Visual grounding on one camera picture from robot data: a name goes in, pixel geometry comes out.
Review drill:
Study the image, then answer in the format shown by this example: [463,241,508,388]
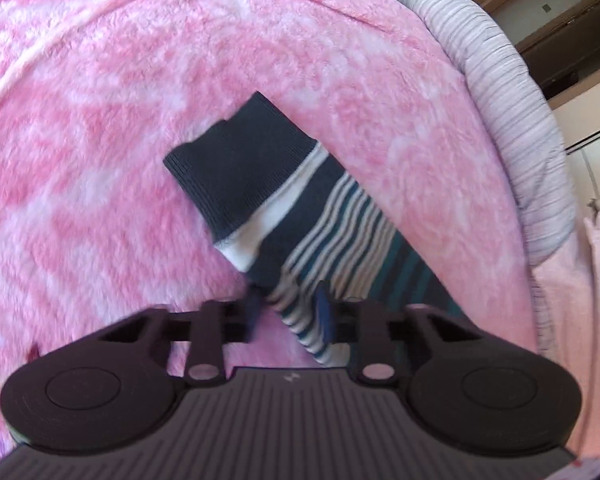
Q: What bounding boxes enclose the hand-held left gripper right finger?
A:
[313,280,482,387]

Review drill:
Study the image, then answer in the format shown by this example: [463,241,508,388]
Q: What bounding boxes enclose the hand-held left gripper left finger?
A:
[97,292,267,387]

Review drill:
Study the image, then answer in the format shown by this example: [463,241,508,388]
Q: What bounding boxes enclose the navy striped knit sweater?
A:
[162,91,468,368]

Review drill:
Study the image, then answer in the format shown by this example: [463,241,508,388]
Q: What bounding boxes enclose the pink floral blanket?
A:
[0,0,541,463]

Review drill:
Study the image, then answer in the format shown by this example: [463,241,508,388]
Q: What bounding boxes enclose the pale pink pillow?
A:
[532,199,600,463]

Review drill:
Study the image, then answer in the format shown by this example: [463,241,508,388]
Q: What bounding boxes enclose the grey striped duvet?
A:
[390,0,578,266]

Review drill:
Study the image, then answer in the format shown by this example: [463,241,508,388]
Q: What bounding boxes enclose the dark wooden doorway frame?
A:
[516,0,600,109]

